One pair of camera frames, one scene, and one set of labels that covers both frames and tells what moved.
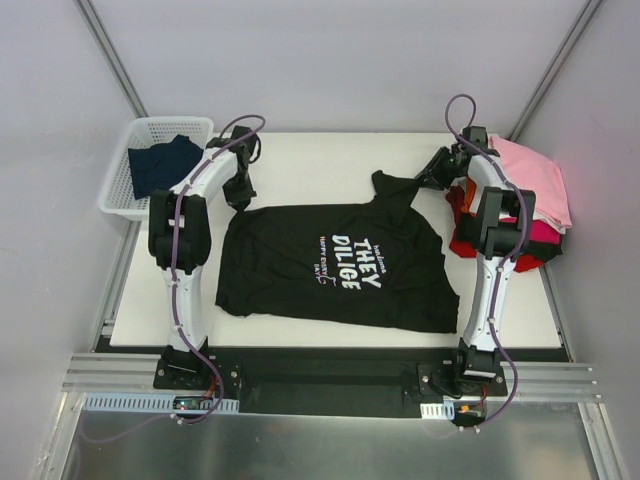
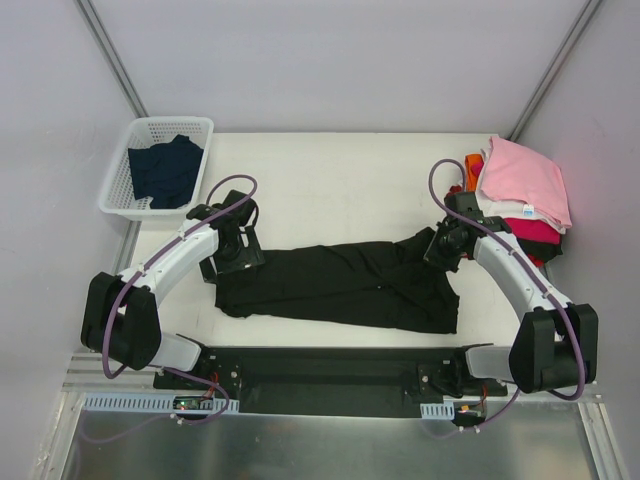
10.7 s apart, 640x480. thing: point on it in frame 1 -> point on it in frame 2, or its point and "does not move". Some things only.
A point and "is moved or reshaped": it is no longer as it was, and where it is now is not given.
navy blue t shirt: (163, 166) does not move
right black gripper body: (436, 172) -> (439, 254)
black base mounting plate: (334, 380) does not move
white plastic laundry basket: (118, 195) does not move
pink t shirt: (528, 170) does not move
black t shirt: (377, 265) is moved or reshaped
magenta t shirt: (543, 233) does not move
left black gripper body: (238, 191) -> (235, 260)
